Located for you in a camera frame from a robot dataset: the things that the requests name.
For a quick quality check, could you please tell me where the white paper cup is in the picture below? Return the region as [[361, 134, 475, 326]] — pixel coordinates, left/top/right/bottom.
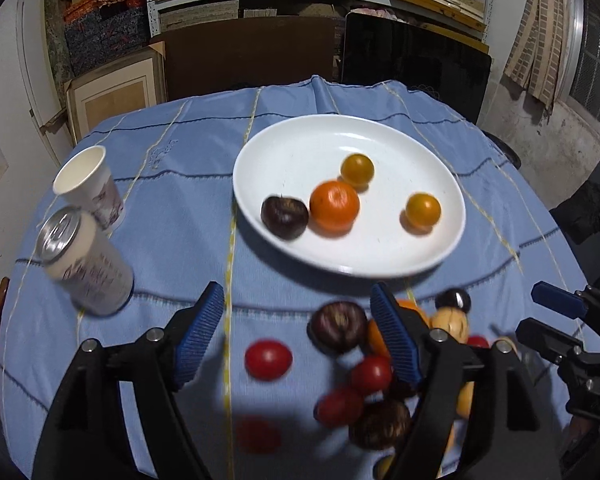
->
[[52, 145, 127, 231]]

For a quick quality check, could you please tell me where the dark cloth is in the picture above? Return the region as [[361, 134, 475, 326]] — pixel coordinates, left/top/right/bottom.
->
[[550, 157, 600, 291]]

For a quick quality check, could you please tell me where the brown board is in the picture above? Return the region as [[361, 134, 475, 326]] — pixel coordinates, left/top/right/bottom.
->
[[150, 16, 338, 103]]

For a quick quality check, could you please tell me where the hanging slatted bamboo mat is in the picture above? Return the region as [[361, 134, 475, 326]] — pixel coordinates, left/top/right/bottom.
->
[[502, 0, 578, 111]]

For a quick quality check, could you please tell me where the pale yellow pepino melon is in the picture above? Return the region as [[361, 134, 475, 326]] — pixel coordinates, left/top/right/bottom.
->
[[455, 380, 476, 420]]

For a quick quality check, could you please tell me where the framed picture in cardboard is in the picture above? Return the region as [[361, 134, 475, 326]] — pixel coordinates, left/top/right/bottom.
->
[[64, 42, 168, 143]]

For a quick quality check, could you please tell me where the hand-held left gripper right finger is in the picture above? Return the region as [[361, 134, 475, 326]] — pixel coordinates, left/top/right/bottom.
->
[[370, 282, 563, 480]]

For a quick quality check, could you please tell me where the stack of patterned dark boxes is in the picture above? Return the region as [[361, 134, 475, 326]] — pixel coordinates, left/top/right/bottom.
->
[[62, 0, 149, 78]]

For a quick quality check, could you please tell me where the grey-green marbled board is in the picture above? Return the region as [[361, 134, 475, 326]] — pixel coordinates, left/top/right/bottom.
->
[[44, 0, 75, 103]]

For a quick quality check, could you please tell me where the black panel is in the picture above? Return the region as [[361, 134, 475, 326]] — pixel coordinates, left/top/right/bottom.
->
[[341, 10, 492, 126]]

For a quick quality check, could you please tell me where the white drink can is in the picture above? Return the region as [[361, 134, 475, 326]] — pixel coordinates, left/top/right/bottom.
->
[[36, 208, 135, 317]]

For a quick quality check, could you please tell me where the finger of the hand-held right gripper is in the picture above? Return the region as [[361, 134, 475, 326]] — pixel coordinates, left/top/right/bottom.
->
[[531, 281, 600, 321], [515, 318, 588, 368]]

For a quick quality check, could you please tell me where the white door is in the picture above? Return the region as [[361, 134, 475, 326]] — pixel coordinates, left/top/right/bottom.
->
[[17, 0, 76, 161]]

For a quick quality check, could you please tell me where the black chair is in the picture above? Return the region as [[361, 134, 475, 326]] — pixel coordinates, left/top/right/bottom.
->
[[482, 130, 522, 168]]

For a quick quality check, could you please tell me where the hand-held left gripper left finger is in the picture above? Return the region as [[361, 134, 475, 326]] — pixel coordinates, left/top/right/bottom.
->
[[32, 281, 226, 480]]

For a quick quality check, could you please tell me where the orange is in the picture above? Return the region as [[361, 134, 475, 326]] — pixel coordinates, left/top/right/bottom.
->
[[366, 299, 431, 359], [309, 180, 361, 233]]

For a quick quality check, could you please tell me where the yellow tomato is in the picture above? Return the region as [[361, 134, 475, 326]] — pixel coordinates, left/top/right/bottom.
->
[[405, 192, 442, 228], [340, 153, 375, 187]]

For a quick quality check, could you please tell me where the blue tablecloth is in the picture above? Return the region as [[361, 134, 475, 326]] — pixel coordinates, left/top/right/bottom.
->
[[0, 75, 600, 480]]

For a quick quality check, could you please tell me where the dark purple tomato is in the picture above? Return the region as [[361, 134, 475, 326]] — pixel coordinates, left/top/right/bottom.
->
[[260, 195, 310, 240], [307, 301, 370, 356], [435, 288, 472, 312], [349, 399, 412, 452]]

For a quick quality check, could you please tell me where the white oval plate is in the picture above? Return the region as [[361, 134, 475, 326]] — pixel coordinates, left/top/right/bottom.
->
[[232, 114, 467, 278]]

